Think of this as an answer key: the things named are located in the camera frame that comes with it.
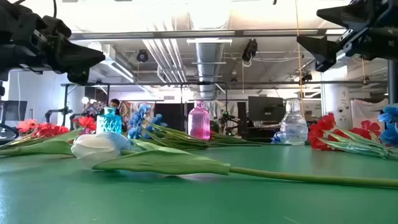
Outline large dark background monitor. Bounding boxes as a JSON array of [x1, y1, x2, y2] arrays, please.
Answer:
[[248, 95, 286, 123]]

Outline wide white column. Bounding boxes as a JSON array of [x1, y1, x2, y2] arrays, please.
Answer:
[[322, 70, 354, 130]]

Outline black upright post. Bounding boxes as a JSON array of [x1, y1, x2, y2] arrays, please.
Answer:
[[387, 60, 398, 105]]

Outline pale pink sheet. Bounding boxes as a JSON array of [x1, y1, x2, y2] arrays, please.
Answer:
[[351, 98, 389, 131]]

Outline yellow hanging rope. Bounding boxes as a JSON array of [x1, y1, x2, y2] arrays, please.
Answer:
[[294, 0, 305, 119]]

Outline black pipe frame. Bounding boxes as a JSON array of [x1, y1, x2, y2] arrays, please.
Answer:
[[60, 81, 228, 138]]

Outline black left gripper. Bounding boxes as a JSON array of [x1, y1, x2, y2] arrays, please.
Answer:
[[9, 18, 106, 86]]

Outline white artificial tulip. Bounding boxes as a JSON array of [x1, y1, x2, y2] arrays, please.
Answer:
[[0, 139, 75, 157]]

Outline long grey ceiling light rail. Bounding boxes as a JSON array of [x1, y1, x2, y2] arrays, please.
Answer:
[[68, 29, 348, 41]]

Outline clear glass vase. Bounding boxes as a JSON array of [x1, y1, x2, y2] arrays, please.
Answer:
[[279, 98, 309, 146]]

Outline black ceiling-hung device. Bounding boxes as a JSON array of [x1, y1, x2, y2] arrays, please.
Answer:
[[136, 49, 149, 63], [241, 39, 259, 63]]

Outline green table mat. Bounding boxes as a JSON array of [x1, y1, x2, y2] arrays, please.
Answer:
[[0, 141, 398, 224]]

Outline teal glass vase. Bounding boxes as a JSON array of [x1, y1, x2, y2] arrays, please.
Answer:
[[96, 106, 123, 135]]

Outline person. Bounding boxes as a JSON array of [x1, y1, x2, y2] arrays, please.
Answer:
[[108, 98, 121, 116]]

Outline pink ribbed glass vase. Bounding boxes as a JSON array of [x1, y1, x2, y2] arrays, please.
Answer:
[[188, 100, 211, 140]]

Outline floral patterned cloth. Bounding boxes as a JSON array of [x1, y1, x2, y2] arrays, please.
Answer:
[[119, 101, 155, 125]]

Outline white tulip with blue tint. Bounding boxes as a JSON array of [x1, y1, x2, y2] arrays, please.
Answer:
[[70, 131, 398, 190]]

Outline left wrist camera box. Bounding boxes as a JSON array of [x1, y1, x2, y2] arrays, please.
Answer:
[[42, 14, 73, 40]]

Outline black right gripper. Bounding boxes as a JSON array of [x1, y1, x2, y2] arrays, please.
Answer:
[[297, 0, 398, 73]]

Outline small dark background monitor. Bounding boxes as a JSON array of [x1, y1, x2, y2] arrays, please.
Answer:
[[0, 100, 28, 123]]

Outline background red flowers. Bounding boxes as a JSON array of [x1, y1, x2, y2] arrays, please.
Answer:
[[73, 116, 98, 135]]

